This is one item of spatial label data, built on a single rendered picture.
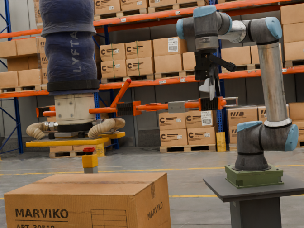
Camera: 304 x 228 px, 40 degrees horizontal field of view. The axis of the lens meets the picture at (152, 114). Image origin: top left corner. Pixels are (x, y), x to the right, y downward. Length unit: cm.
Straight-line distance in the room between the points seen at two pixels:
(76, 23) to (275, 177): 139
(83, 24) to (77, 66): 18
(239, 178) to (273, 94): 50
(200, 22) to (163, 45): 746
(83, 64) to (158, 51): 738
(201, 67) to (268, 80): 74
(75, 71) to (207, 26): 57
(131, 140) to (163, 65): 248
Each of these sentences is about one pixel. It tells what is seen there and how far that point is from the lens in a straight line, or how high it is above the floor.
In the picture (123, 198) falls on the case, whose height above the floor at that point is 93.
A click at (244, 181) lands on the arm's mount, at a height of 79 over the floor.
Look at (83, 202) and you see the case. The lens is 171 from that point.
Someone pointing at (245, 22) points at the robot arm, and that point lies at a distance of 234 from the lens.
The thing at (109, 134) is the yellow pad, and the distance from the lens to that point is 188.
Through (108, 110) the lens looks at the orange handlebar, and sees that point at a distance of 178.
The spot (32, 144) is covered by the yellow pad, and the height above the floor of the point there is 114.
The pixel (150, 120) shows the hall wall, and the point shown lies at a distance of 1056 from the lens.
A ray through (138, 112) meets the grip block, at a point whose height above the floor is 124.
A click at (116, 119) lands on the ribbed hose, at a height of 122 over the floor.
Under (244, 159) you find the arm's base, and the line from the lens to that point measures 249.
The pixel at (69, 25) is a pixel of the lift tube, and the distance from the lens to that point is 180.
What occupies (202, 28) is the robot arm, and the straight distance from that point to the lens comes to 166.
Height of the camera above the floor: 132
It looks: 3 degrees down
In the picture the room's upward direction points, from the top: 5 degrees counter-clockwise
